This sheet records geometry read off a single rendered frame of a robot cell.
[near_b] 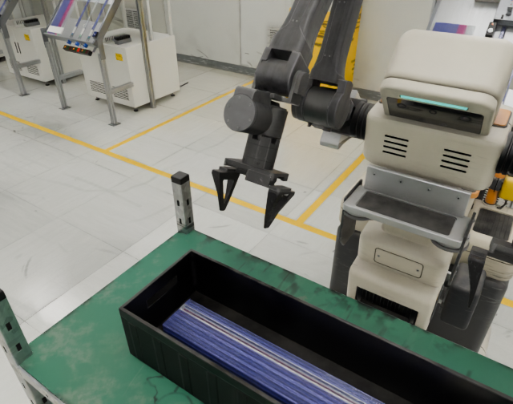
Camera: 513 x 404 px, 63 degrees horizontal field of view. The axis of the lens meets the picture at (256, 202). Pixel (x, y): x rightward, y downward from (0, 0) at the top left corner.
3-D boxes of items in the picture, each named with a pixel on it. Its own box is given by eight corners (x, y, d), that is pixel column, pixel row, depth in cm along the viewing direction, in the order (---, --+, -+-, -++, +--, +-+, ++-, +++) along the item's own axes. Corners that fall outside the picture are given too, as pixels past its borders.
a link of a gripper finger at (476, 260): (508, 330, 53) (536, 261, 51) (450, 306, 56) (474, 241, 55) (507, 316, 59) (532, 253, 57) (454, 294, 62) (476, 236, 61)
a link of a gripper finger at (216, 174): (233, 220, 73) (246, 168, 71) (201, 208, 76) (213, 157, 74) (253, 217, 79) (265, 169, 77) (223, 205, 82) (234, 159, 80)
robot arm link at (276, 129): (295, 107, 73) (267, 100, 76) (277, 100, 67) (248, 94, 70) (284, 146, 74) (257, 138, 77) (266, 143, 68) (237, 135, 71)
